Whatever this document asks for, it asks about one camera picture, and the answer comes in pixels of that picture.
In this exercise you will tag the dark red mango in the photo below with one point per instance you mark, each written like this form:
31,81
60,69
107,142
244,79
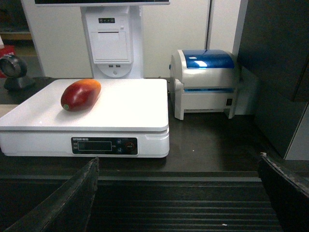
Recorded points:
80,95

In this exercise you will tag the black round barcode scanner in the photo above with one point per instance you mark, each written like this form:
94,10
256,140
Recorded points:
19,79

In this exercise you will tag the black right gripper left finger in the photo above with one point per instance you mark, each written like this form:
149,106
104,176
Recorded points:
68,209

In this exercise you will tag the white blue label printer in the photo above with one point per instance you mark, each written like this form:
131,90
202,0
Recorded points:
203,81

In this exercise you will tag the white electronic checkout scale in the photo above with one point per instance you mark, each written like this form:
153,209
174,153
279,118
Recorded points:
129,119

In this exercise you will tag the white POS terminal stand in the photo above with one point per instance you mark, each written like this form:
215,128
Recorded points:
114,34

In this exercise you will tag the black checkout counter cabinet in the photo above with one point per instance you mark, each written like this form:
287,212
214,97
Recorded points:
206,183

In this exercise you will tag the dark grey side cabinet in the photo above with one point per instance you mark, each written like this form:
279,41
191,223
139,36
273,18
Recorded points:
274,46

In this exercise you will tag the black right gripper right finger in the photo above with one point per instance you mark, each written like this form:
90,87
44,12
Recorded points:
288,194

